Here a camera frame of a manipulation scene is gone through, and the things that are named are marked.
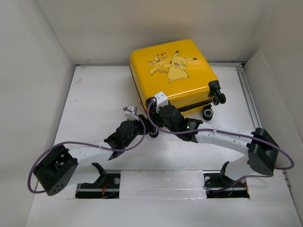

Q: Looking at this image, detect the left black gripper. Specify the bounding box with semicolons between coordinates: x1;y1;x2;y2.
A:
123;114;152;148

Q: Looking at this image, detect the yellow hard-shell suitcase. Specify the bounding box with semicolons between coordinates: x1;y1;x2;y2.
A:
129;39;226;121

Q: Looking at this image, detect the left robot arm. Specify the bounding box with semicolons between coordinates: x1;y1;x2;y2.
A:
28;114;159;196

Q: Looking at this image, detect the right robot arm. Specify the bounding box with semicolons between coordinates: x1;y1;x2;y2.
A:
147;104;278;186

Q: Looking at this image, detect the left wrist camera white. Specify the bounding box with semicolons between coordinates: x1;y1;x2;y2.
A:
123;105;139;121

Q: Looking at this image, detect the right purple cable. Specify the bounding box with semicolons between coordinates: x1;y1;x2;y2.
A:
146;98;295;190

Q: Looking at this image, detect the purple cable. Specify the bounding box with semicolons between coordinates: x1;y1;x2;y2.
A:
27;107;147;194
146;98;295;190

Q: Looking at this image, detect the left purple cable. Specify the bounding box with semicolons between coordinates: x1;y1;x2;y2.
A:
27;107;147;194

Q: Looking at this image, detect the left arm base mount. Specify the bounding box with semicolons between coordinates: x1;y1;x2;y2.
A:
75;163;121;199

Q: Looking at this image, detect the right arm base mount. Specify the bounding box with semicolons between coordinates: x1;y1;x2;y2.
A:
203;162;250;199

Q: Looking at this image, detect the aluminium frame rail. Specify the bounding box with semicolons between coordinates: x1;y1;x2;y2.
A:
236;62;262;128

